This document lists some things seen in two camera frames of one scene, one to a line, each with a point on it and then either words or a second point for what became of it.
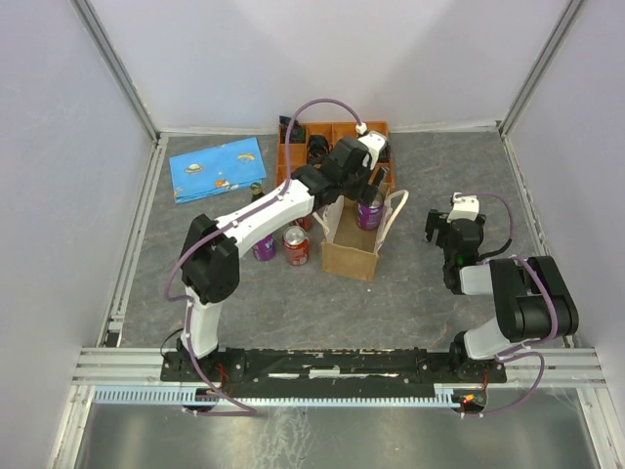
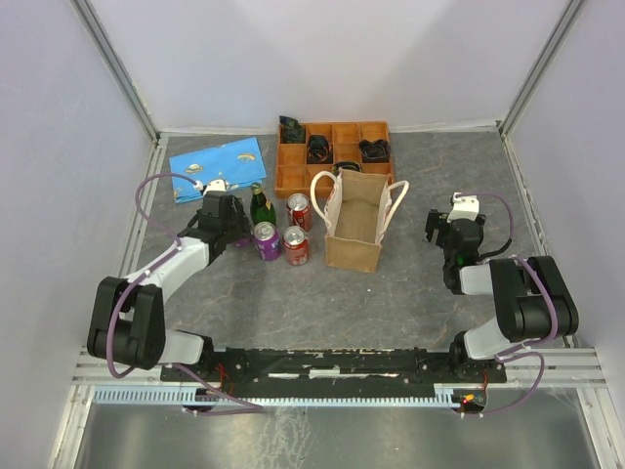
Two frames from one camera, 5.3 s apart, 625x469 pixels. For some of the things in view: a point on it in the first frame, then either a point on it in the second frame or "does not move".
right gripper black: [436, 221] does not move
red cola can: [296, 245] does not move
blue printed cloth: [217, 169] does not move
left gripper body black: [358, 186] to [237, 228]
